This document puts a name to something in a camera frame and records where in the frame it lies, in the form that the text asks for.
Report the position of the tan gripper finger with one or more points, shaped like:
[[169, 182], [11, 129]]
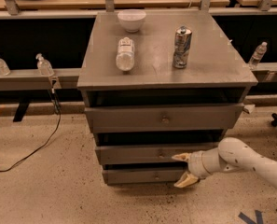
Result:
[[187, 179], [181, 157]]

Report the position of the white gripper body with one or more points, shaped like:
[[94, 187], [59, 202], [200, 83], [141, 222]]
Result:
[[196, 164]]

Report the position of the grey drawer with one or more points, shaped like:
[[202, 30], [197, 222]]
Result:
[[147, 175], [137, 154], [160, 118]]

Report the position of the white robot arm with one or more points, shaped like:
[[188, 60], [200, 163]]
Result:
[[231, 155]]

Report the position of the grey bottom drawer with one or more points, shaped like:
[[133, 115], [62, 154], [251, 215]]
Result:
[[147, 175]]

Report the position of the grey drawer cabinet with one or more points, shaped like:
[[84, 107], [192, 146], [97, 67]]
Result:
[[215, 74]]

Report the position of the grey top drawer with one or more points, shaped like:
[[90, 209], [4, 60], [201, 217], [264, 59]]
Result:
[[160, 118]]

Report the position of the clear plastic water bottle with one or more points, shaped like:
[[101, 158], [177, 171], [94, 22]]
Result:
[[125, 55]]

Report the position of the silver energy drink can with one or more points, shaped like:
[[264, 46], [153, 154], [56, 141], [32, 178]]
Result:
[[182, 42]]

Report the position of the small upright water bottle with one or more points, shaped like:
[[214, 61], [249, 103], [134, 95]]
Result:
[[258, 55]]

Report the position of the white bowl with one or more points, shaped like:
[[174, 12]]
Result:
[[131, 19]]

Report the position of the grey metal rail shelf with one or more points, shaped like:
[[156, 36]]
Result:
[[31, 80]]

